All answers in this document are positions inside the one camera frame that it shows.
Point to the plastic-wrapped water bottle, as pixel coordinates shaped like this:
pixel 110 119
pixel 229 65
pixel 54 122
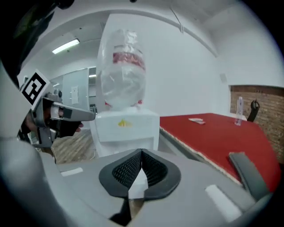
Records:
pixel 122 84

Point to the person's left hand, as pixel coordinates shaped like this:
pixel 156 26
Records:
pixel 66 128

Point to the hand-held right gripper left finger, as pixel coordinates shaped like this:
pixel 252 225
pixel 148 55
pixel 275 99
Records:
pixel 88 188

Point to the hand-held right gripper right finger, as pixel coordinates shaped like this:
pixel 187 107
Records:
pixel 188 199

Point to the person's white garment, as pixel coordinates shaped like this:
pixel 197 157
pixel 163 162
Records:
pixel 20 177

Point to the small flat packet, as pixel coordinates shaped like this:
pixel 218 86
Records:
pixel 197 120

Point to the grey padded armrest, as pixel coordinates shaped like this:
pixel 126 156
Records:
pixel 250 173

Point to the white ceiling conduit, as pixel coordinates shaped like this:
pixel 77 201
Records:
pixel 177 18

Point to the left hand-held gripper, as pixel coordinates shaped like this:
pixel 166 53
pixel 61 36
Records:
pixel 38 106

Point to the red table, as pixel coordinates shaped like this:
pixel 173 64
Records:
pixel 222 142

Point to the black chair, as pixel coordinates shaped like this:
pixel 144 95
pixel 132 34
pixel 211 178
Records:
pixel 253 112

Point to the ceiling tube light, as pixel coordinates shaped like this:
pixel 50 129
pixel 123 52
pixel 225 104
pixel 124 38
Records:
pixel 65 46

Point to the white paper sheet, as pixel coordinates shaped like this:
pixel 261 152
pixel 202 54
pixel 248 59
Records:
pixel 74 95

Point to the glass partition door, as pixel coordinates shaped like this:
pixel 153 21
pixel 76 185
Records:
pixel 75 88

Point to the clear plastic bottle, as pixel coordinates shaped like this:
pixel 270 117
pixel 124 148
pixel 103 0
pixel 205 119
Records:
pixel 239 110

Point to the white water dispenser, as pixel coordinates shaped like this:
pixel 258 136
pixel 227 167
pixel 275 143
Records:
pixel 128 133

